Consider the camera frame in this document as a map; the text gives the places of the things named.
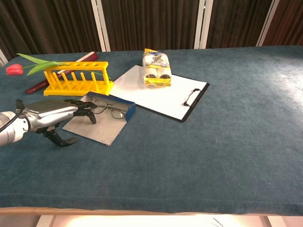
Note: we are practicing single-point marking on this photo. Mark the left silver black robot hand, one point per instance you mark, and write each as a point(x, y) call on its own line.
point(47, 111)

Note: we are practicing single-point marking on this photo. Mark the blue glasses case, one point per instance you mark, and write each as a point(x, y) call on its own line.
point(94, 130)

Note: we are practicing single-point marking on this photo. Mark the metal-framed eyeglasses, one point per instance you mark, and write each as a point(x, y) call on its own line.
point(118, 114)

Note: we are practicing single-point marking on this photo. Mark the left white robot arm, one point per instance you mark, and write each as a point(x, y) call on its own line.
point(9, 133)

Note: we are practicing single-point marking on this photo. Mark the yellow plastic test tube rack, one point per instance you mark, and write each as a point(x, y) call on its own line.
point(59, 91)

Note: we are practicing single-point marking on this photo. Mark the red artificial tulip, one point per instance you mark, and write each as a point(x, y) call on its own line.
point(14, 69)

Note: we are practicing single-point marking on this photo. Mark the yellow white snack package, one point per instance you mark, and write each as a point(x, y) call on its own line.
point(156, 68)

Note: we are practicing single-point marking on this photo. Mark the black clipboard with white sheet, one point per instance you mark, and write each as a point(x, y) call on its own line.
point(165, 99)

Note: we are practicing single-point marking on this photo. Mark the brown pleated curtain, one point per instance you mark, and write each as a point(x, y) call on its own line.
point(151, 23)

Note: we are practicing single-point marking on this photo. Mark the blue tablecloth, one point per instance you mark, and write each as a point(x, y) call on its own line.
point(189, 153)

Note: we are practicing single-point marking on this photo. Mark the white frame post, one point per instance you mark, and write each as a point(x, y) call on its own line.
point(101, 28)
point(201, 28)
point(2, 58)
point(266, 26)

